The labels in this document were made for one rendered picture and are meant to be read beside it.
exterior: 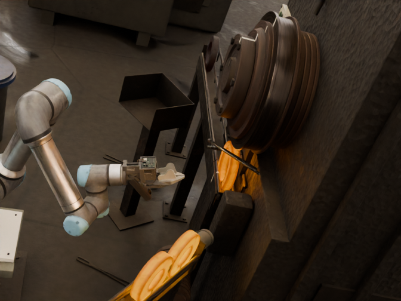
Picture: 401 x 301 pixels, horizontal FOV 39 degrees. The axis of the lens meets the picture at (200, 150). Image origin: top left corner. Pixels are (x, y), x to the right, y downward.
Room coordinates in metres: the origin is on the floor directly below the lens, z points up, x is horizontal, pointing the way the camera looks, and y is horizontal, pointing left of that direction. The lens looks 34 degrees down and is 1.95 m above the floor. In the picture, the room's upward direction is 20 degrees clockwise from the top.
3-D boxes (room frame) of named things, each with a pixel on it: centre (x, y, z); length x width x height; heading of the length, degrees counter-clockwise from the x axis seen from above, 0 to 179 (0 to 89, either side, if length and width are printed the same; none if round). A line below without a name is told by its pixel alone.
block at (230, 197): (1.53, -0.18, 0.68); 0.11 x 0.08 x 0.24; 103
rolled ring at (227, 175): (1.76, -0.12, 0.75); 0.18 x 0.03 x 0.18; 14
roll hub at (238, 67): (1.74, -0.02, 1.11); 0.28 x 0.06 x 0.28; 13
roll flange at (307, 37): (1.78, -0.19, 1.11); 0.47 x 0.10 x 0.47; 13
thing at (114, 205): (2.18, 0.26, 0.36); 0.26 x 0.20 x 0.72; 48
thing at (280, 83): (1.76, -0.11, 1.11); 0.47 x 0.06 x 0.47; 13
